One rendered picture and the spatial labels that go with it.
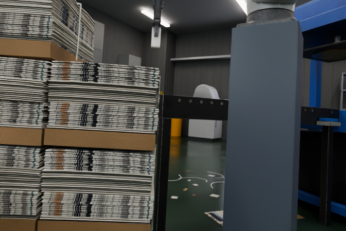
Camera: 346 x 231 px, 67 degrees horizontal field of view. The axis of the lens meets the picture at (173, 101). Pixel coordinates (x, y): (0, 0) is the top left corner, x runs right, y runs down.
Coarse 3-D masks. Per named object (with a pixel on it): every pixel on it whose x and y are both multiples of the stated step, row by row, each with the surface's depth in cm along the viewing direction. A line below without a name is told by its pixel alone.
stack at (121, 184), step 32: (0, 64) 67; (32, 64) 68; (64, 64) 69; (96, 64) 69; (0, 96) 66; (32, 96) 67; (64, 96) 68; (96, 96) 69; (128, 96) 69; (32, 128) 67; (64, 128) 68; (96, 128) 68; (128, 128) 69; (0, 160) 67; (32, 160) 67; (64, 160) 68; (96, 160) 68; (128, 160) 69; (0, 192) 66; (32, 192) 66; (64, 192) 67; (96, 192) 68; (128, 192) 68
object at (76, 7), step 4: (76, 4) 87; (76, 8) 88; (76, 12) 87; (76, 16) 88; (76, 20) 88; (76, 24) 88; (80, 24) 91; (76, 28) 88; (76, 32) 88; (76, 36) 87; (76, 40) 87; (80, 40) 91; (76, 44) 88; (76, 48) 88; (72, 52) 85; (76, 52) 88
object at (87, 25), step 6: (84, 12) 96; (84, 18) 96; (90, 18) 102; (84, 24) 96; (90, 24) 103; (84, 30) 95; (90, 30) 103; (84, 36) 96; (90, 36) 102; (84, 42) 95; (90, 42) 102; (84, 48) 96; (90, 48) 102; (84, 54) 96; (90, 54) 102; (84, 60) 98; (90, 60) 103
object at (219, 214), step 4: (204, 212) 188; (208, 212) 188; (212, 212) 188; (216, 212) 189; (220, 212) 189; (212, 216) 181; (216, 216) 182; (220, 216) 182; (216, 220) 175; (220, 220) 175; (220, 224) 169
